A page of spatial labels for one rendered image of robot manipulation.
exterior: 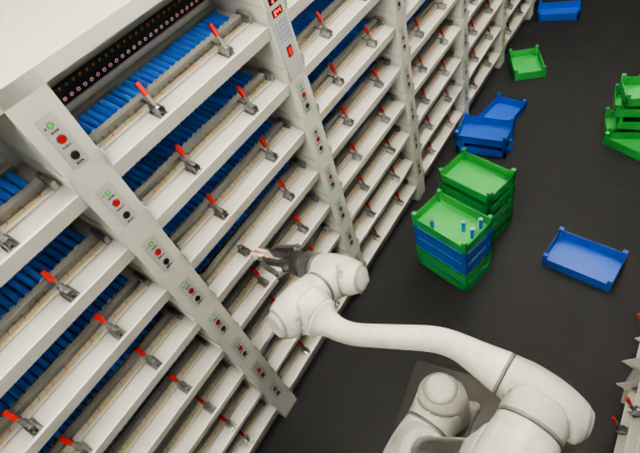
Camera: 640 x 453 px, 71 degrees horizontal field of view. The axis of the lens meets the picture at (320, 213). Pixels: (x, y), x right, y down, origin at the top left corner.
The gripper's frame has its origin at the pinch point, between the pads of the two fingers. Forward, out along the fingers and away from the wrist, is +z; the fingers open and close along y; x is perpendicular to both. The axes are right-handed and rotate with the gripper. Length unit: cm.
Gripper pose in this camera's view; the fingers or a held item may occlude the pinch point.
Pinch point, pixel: (261, 254)
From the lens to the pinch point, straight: 147.1
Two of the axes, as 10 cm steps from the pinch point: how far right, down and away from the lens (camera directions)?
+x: -4.4, -7.0, -5.6
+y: 5.3, -7.1, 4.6
